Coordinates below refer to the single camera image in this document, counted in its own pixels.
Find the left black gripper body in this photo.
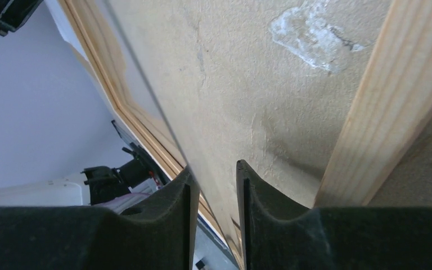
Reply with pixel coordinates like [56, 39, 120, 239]
[0, 0, 43, 37]

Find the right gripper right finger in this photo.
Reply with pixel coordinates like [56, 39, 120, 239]
[236, 160, 432, 269]

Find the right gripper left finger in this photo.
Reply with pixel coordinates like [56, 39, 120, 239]
[0, 169, 200, 269]

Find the glossy printed photo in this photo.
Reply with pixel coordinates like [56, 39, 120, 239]
[44, 0, 88, 61]

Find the wooden picture frame with glass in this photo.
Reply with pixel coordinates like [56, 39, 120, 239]
[60, 1, 432, 258]

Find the clear glass pane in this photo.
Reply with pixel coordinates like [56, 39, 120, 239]
[102, 1, 245, 269]

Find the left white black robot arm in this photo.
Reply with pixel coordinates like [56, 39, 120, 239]
[0, 1, 170, 206]

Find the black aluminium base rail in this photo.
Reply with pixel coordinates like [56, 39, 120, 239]
[111, 120, 238, 269]

